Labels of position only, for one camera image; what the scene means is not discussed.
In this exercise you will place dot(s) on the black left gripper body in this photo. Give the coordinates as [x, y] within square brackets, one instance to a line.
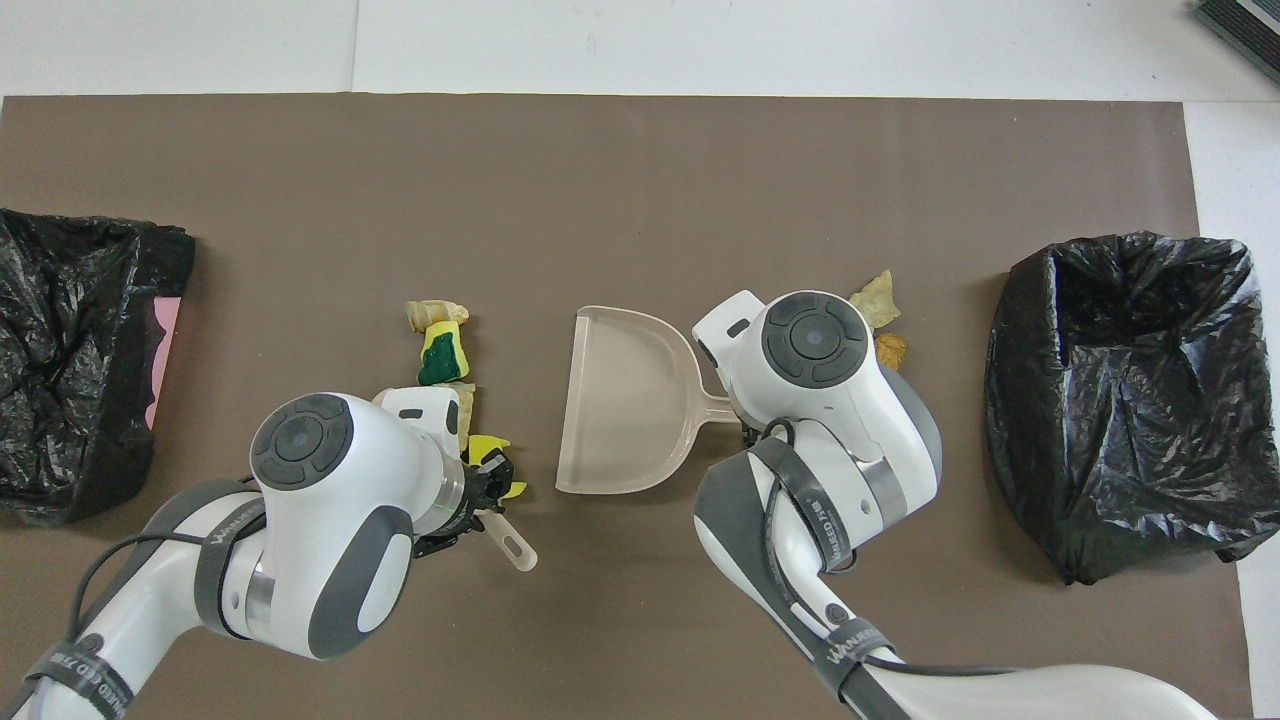
[478, 495]

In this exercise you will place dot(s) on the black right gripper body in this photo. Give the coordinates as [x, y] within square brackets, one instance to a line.
[760, 432]

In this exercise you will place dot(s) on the notched yellow sponge piece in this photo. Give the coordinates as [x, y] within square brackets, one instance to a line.
[482, 444]

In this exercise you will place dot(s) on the beige hand brush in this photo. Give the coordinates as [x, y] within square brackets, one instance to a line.
[515, 550]

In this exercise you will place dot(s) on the pale foam scrap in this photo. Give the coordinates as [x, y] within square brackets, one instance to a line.
[466, 400]
[878, 300]
[430, 312]

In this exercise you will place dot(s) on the yellow and green sponge piece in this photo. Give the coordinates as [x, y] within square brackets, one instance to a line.
[440, 360]

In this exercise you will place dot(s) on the beige plastic dustpan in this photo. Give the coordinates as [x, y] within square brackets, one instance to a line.
[620, 400]

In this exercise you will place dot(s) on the brown nugget toy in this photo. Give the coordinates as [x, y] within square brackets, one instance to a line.
[892, 350]

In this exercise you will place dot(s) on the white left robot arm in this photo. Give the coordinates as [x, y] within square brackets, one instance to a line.
[330, 520]

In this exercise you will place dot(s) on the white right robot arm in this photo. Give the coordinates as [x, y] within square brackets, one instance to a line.
[820, 340]

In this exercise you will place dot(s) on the tall black bag bin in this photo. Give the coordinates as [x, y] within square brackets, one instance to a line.
[1050, 450]

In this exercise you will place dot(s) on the pink bin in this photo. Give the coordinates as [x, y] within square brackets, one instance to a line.
[165, 340]

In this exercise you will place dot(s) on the flat black trash bag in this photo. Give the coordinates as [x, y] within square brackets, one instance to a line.
[70, 330]

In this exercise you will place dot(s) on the brown table mat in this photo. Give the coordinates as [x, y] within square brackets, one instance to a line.
[300, 200]

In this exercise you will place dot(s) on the dark grey ribbed box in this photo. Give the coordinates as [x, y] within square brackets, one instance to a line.
[1245, 30]

